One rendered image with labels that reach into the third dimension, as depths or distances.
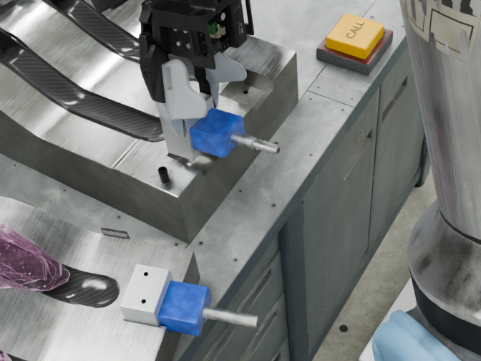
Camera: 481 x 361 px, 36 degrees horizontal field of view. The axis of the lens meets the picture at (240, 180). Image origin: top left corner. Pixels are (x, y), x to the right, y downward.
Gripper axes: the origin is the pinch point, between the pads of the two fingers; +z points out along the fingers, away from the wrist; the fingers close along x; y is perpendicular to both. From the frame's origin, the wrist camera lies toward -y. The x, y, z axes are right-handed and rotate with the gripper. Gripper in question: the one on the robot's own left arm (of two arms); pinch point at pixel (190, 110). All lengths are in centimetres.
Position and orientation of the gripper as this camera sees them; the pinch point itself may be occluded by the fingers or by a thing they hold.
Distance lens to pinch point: 79.0
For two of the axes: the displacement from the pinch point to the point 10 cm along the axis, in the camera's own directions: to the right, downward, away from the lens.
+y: 8.3, 2.6, -4.9
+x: 5.4, -5.9, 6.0
